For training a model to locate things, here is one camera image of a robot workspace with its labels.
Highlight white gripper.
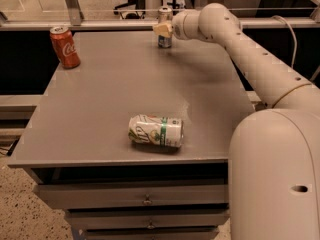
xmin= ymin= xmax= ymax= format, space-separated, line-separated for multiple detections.
xmin=153 ymin=10 xmax=201 ymax=40

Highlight silver blue redbull can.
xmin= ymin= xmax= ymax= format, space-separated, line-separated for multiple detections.
xmin=158 ymin=6 xmax=173 ymax=48

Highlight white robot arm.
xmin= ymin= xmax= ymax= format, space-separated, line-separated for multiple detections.
xmin=153 ymin=3 xmax=320 ymax=240

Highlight red coca-cola can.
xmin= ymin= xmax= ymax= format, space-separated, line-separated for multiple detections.
xmin=50 ymin=26 xmax=80 ymax=69

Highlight white green 7up can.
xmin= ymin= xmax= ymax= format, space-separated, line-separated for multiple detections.
xmin=128 ymin=114 xmax=183 ymax=148

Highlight black office chair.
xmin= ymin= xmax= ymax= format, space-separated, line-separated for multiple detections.
xmin=113 ymin=0 xmax=145 ymax=19

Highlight grey drawer cabinet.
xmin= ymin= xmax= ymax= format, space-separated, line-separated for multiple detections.
xmin=7 ymin=29 xmax=268 ymax=240

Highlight top grey drawer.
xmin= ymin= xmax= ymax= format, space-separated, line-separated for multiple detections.
xmin=34 ymin=180 xmax=229 ymax=209

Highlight grey drawer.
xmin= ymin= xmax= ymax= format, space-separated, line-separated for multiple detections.
xmin=84 ymin=227 xmax=218 ymax=240
xmin=34 ymin=180 xmax=229 ymax=209
xmin=66 ymin=207 xmax=228 ymax=230

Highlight bottom grey drawer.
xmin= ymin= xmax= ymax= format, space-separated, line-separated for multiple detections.
xmin=84 ymin=227 xmax=218 ymax=240

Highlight middle grey drawer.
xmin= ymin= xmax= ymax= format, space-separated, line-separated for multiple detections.
xmin=66 ymin=207 xmax=228 ymax=230

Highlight metal railing frame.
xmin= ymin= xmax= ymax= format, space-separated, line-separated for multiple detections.
xmin=0 ymin=0 xmax=320 ymax=30

